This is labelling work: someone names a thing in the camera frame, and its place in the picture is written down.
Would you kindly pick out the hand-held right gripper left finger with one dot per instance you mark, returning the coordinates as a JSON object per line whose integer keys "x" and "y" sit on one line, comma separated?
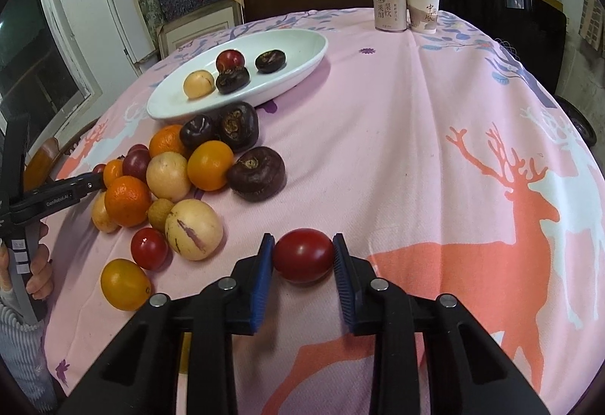
{"x": 262, "y": 282}

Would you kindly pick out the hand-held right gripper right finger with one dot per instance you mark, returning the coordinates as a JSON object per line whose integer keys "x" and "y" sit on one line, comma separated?
{"x": 342, "y": 282}

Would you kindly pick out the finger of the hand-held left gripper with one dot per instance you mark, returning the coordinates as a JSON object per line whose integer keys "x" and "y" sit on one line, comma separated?
{"x": 56, "y": 200}

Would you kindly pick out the small orange mandarin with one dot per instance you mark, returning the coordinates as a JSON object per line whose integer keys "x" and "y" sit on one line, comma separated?
{"x": 112, "y": 171}

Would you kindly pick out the dark red apple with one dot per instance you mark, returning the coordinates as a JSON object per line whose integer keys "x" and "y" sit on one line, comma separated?
{"x": 137, "y": 164}

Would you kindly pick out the yellow pear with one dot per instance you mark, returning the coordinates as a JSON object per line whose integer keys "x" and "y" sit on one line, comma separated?
{"x": 168, "y": 176}

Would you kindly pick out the white oval plate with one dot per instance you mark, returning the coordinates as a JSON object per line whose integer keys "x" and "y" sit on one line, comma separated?
{"x": 293, "y": 56}

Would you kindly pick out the person's left forearm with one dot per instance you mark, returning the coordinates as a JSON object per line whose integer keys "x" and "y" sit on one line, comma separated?
{"x": 23, "y": 349}

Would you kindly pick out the person's left hand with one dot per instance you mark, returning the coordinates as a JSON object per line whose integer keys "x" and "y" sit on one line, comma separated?
{"x": 42, "y": 264}

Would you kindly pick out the wooden chair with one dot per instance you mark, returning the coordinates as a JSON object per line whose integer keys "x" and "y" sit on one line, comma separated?
{"x": 40, "y": 164}

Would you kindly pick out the purple-striped pepino melon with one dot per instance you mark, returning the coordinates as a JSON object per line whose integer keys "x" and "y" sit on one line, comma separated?
{"x": 194, "y": 230}

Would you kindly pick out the small dark red plum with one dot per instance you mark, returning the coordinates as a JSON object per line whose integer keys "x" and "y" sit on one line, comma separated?
{"x": 137, "y": 147}

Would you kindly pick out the small tan longan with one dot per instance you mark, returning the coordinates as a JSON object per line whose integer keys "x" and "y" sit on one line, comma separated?
{"x": 160, "y": 214}

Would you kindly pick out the large water chestnut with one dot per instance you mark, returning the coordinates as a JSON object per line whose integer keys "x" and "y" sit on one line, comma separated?
{"x": 256, "y": 173}

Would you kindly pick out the white framed window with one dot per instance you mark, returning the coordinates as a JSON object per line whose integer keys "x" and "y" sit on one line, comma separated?
{"x": 33, "y": 46}

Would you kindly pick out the oval orange kumquat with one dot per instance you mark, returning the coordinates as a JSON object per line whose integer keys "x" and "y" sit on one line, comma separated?
{"x": 210, "y": 164}

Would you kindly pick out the dark purple plum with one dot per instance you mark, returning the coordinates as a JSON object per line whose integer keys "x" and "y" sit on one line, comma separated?
{"x": 198, "y": 131}

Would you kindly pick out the pink deer print tablecloth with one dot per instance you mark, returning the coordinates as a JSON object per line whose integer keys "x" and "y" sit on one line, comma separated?
{"x": 401, "y": 136}

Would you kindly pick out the pale yellow round fruit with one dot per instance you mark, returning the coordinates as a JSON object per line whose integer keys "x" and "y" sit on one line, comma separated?
{"x": 198, "y": 84}

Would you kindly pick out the white board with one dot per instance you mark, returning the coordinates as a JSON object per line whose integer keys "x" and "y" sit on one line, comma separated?
{"x": 123, "y": 8}

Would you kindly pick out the pale drink can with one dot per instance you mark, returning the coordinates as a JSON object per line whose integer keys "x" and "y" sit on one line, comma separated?
{"x": 391, "y": 8}

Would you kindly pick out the white paper cup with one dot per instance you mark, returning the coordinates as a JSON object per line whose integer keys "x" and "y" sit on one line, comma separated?
{"x": 423, "y": 13}

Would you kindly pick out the black flat panel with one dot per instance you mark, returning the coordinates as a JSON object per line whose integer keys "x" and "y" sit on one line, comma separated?
{"x": 496, "y": 18}

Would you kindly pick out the cardboard picture frame box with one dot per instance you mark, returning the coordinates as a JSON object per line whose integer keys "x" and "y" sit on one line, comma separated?
{"x": 198, "y": 30}

